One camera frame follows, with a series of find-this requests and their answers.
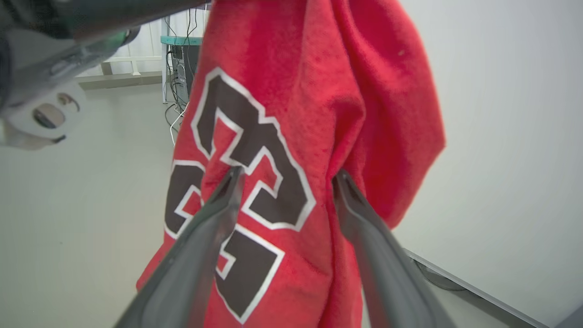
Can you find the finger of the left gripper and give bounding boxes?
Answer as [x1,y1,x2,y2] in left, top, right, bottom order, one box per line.
[55,0,210,41]

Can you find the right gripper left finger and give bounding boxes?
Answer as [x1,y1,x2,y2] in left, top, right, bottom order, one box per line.
[114,166,245,328]

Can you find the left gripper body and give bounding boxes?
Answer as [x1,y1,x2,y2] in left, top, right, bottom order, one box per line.
[0,27,142,151]

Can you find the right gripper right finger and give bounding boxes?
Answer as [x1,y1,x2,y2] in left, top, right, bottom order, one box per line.
[332,169,457,328]

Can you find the red jersey with number print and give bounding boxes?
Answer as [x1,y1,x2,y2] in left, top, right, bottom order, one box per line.
[136,0,447,328]

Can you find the white window railing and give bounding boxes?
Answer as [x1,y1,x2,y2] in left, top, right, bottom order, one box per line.
[75,20,164,90]

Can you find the desk with teal edge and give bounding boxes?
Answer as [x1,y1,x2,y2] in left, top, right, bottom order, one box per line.
[159,16,204,103]

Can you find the dark computer tower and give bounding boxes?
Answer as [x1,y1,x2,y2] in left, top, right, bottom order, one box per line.
[171,46,199,104]

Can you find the white partition board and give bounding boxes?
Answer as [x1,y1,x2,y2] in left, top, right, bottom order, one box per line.
[392,0,583,328]

